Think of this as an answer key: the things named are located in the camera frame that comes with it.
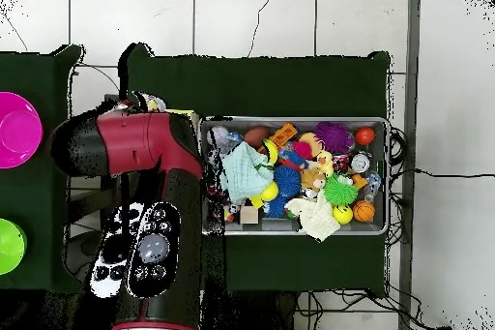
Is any orange plastic toy brick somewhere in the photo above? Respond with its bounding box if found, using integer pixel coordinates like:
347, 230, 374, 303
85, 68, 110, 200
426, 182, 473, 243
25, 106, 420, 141
268, 122, 298, 147

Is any yellow smiley ball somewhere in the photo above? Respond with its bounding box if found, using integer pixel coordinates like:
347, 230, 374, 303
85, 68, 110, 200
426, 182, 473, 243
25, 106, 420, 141
332, 204, 354, 225

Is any mint green waffle cloth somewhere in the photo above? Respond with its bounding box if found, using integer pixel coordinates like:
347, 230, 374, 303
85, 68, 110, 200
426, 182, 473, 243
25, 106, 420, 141
218, 141, 276, 203

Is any cream waffle cloth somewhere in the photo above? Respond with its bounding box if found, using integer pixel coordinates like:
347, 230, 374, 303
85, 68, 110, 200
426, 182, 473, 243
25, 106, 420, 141
284, 190, 342, 244

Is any black equipment stand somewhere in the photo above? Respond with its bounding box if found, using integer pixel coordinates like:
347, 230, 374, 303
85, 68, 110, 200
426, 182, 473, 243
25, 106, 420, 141
100, 93, 122, 232

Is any lime green plastic bowl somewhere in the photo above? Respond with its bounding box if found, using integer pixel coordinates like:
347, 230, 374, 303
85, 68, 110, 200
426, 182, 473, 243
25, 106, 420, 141
0, 217, 27, 276

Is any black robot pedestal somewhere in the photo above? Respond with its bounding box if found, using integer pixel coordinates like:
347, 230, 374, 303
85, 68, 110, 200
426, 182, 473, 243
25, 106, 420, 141
225, 290, 299, 330

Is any magenta plastic bowl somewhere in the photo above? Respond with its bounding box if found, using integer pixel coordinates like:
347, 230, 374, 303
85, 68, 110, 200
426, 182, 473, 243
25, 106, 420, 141
0, 91, 44, 169

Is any black silver-topped drink can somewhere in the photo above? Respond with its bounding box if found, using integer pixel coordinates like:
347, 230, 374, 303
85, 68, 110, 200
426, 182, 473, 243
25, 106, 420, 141
350, 152, 373, 173

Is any green spiky rubber ball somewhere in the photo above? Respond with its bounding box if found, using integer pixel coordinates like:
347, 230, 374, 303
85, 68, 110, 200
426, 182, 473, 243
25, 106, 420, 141
323, 172, 360, 207

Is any purple spiky rubber ball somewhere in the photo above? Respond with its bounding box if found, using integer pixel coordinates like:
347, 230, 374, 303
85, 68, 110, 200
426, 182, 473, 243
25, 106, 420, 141
313, 121, 356, 155

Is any small plain orange ball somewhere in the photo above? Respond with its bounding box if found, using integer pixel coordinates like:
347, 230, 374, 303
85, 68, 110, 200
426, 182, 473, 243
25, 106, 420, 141
354, 126, 376, 146

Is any blue spiky rubber ball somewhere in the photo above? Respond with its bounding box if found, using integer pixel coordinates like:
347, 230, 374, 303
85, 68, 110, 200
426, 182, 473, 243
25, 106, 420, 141
273, 165, 303, 198

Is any grey metal pole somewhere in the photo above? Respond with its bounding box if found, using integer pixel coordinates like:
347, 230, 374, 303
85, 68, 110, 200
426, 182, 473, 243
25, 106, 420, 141
398, 0, 422, 330

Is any dark green side table cloth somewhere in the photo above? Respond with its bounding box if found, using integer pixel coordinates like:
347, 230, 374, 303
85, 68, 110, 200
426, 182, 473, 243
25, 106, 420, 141
0, 44, 86, 295

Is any colourful patterned cloth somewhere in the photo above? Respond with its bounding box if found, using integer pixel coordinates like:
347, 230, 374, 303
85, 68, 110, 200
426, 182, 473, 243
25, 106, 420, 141
132, 91, 168, 113

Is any shallow silver mesh bin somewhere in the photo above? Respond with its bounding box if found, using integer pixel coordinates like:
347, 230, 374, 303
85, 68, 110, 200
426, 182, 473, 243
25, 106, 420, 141
198, 114, 391, 236

